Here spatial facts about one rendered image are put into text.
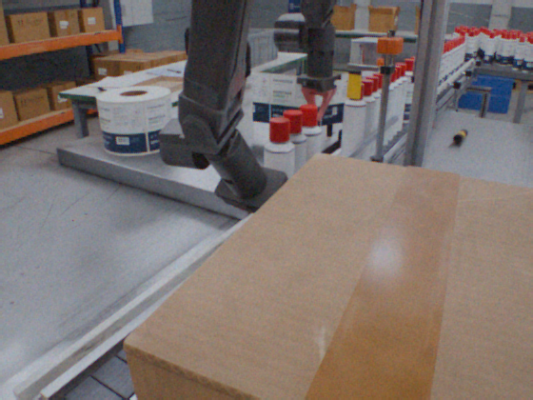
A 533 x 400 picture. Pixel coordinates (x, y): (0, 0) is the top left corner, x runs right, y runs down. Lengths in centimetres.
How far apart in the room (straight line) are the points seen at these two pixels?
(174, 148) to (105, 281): 29
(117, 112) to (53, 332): 63
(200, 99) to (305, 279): 29
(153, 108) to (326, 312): 97
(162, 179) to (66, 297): 39
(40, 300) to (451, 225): 64
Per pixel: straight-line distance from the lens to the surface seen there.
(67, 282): 81
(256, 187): 62
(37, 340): 71
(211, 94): 49
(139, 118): 115
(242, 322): 23
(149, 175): 106
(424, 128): 100
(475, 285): 28
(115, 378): 55
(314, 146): 79
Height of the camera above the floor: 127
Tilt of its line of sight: 26 degrees down
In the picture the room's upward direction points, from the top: straight up
